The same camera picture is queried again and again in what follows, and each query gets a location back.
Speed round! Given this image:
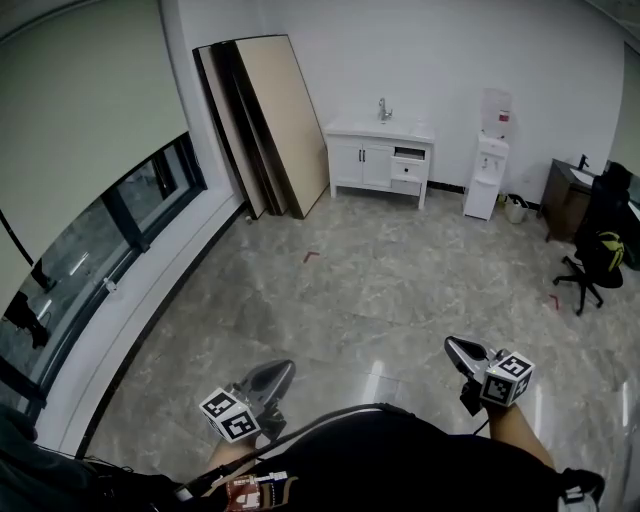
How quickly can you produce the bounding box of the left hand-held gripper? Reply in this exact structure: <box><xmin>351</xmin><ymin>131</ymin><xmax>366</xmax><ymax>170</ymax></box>
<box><xmin>199</xmin><ymin>359</ymin><xmax>297</xmax><ymax>445</ymax></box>

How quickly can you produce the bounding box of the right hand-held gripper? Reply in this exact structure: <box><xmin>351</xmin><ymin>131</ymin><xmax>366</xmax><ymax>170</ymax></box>
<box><xmin>444</xmin><ymin>336</ymin><xmax>536</xmax><ymax>417</ymax></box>

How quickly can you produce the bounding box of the person's right forearm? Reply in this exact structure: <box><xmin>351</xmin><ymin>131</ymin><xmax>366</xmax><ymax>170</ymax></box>
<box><xmin>487</xmin><ymin>402</ymin><xmax>557</xmax><ymax>472</ymax></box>

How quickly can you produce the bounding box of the black red chest device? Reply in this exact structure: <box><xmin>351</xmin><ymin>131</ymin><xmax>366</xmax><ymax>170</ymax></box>
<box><xmin>223</xmin><ymin>469</ymin><xmax>301</xmax><ymax>512</ymax></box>

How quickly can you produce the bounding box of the person's black shirt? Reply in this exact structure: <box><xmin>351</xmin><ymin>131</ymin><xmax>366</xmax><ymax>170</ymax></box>
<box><xmin>0</xmin><ymin>402</ymin><xmax>609</xmax><ymax>512</ymax></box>

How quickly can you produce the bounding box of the white trash bin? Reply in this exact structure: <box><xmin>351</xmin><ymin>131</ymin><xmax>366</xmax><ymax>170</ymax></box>
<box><xmin>502</xmin><ymin>194</ymin><xmax>530</xmax><ymax>225</ymax></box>

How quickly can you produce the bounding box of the white water dispenser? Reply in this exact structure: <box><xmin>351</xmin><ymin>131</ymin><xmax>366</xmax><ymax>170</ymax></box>
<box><xmin>462</xmin><ymin>130</ymin><xmax>511</xmax><ymax>221</ymax></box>

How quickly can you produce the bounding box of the yellow black backpack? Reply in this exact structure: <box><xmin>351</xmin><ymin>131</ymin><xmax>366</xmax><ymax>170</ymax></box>
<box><xmin>596</xmin><ymin>229</ymin><xmax>626</xmax><ymax>275</ymax></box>

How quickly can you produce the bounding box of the dark wooden cabinet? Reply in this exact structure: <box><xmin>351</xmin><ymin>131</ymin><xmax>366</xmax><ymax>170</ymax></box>
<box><xmin>538</xmin><ymin>157</ymin><xmax>609</xmax><ymax>245</ymax></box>

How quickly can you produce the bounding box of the black office chair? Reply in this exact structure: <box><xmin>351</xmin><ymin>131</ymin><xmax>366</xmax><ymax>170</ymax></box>
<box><xmin>552</xmin><ymin>161</ymin><xmax>640</xmax><ymax>317</ymax></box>

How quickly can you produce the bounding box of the white cabinet door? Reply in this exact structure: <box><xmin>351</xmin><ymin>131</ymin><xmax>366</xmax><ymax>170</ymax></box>
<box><xmin>331</xmin><ymin>143</ymin><xmax>365</xmax><ymax>186</ymax></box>
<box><xmin>361</xmin><ymin>144</ymin><xmax>393</xmax><ymax>188</ymax></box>

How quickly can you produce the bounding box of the dark framed window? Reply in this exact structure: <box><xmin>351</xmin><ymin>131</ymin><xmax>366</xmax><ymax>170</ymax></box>
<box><xmin>0</xmin><ymin>130</ymin><xmax>210</xmax><ymax>401</ymax></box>

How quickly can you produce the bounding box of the white vanity cabinet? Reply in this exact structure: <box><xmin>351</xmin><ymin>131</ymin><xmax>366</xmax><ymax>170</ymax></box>
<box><xmin>323</xmin><ymin>113</ymin><xmax>437</xmax><ymax>210</ymax></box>

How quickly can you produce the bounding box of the dark brown board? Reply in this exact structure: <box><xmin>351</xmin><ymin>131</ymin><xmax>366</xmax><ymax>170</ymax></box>
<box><xmin>209</xmin><ymin>40</ymin><xmax>292</xmax><ymax>217</ymax></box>

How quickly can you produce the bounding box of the beige board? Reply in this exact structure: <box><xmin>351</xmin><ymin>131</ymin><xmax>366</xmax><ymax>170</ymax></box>
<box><xmin>192</xmin><ymin>43</ymin><xmax>261</xmax><ymax>221</ymax></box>
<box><xmin>233</xmin><ymin>33</ymin><xmax>332</xmax><ymax>220</ymax></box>

